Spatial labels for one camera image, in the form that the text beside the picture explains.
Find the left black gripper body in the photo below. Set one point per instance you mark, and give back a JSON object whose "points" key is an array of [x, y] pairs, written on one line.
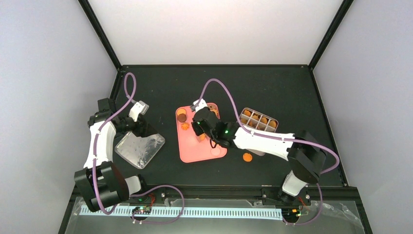
{"points": [[136, 130]]}

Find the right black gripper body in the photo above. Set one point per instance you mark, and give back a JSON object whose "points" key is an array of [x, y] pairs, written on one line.
{"points": [[197, 130]]}

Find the metal serving tongs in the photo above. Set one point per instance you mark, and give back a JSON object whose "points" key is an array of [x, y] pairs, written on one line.
{"points": [[198, 139]]}

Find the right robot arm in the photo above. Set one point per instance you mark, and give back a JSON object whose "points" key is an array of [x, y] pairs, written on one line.
{"points": [[306, 159]]}

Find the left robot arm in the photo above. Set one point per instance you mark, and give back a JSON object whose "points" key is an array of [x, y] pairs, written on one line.
{"points": [[100, 183]]}

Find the scalloped round orange cookie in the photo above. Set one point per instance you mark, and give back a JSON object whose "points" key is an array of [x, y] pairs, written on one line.
{"points": [[202, 137]]}

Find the clear plastic tin lid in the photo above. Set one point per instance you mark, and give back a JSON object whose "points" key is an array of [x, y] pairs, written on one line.
{"points": [[139, 151]]}

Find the dark chocolate round cookie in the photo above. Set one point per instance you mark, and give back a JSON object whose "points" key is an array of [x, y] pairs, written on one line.
{"points": [[182, 117]]}

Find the dotted cracker beside chocolate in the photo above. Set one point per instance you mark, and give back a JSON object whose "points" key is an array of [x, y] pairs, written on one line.
{"points": [[181, 111]]}

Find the pink cookie tray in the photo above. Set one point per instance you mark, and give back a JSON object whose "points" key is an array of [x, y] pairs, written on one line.
{"points": [[190, 150]]}

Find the pink round cookie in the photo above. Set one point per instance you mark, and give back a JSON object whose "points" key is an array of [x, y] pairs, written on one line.
{"points": [[215, 151]]}

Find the white divided cookie tin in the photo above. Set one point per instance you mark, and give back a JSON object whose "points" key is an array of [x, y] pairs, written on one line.
{"points": [[258, 121]]}

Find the left base circuit board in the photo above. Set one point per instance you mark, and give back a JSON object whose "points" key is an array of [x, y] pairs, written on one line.
{"points": [[142, 210]]}

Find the base circuit board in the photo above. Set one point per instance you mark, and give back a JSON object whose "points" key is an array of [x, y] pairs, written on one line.
{"points": [[293, 212], [142, 210]]}

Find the right base circuit board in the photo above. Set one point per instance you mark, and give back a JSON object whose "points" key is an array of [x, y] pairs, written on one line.
{"points": [[293, 212]]}

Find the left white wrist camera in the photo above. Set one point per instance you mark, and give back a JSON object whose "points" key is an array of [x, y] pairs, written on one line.
{"points": [[139, 108]]}

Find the white slotted cable duct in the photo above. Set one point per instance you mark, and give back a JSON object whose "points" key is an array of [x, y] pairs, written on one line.
{"points": [[205, 212]]}

